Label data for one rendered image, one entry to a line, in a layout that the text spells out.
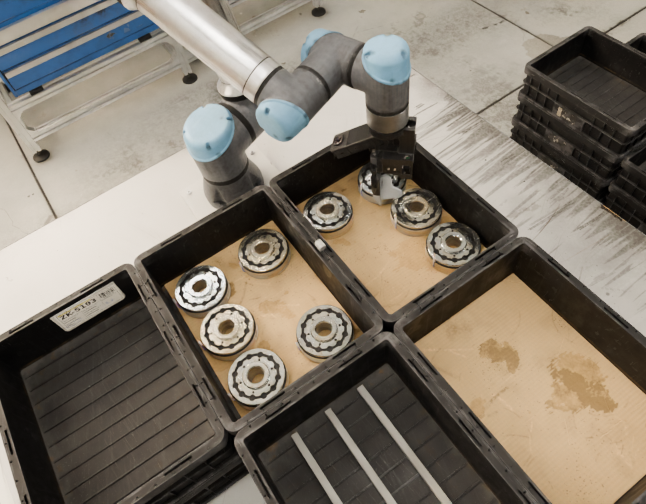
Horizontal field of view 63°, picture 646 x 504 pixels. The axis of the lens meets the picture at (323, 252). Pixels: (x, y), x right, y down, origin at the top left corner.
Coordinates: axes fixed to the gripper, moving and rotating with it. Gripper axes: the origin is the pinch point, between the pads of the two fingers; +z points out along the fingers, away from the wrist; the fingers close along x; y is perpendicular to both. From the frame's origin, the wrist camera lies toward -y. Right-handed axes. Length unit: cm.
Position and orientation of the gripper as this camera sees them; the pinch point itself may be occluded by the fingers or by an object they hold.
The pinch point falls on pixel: (378, 190)
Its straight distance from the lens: 112.2
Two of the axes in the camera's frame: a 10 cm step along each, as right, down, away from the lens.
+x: 2.0, -8.3, 5.2
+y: 9.7, 1.1, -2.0
